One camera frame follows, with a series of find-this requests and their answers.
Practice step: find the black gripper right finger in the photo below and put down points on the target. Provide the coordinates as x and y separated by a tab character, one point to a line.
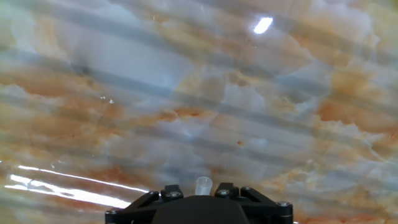
273	214

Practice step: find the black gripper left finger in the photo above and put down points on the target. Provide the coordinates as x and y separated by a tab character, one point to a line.
133	214

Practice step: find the clear plastic pipette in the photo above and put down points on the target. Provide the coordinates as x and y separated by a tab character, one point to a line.
203	186

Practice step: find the orange marble pattern mat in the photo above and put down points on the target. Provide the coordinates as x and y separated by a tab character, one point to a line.
217	93

